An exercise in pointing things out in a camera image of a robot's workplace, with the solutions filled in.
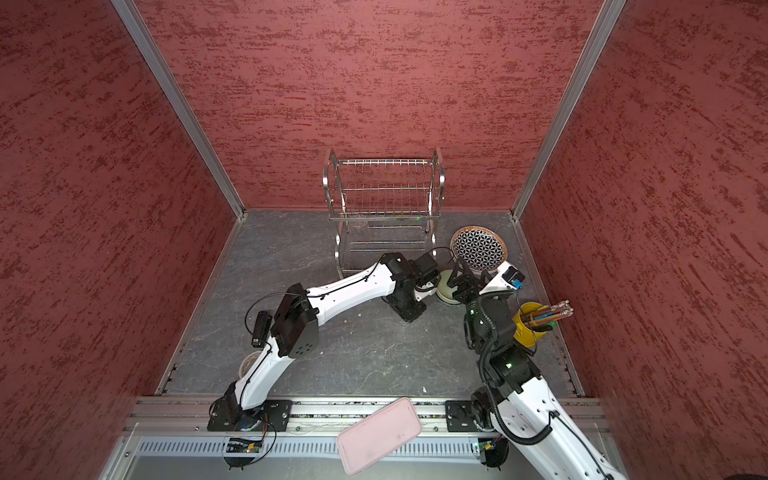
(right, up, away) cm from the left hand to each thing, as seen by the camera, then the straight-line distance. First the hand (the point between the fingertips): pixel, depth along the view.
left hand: (407, 320), depth 84 cm
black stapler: (-43, -3, +2) cm, 43 cm away
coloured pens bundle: (+38, +4, -6) cm, 38 cm away
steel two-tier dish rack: (-8, +35, +23) cm, 43 cm away
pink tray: (-9, -24, -14) cm, 29 cm away
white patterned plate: (+28, +20, +23) cm, 41 cm away
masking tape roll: (-45, -12, -2) cm, 47 cm away
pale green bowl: (+11, +8, +4) cm, 15 cm away
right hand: (+13, +16, -12) cm, 24 cm away
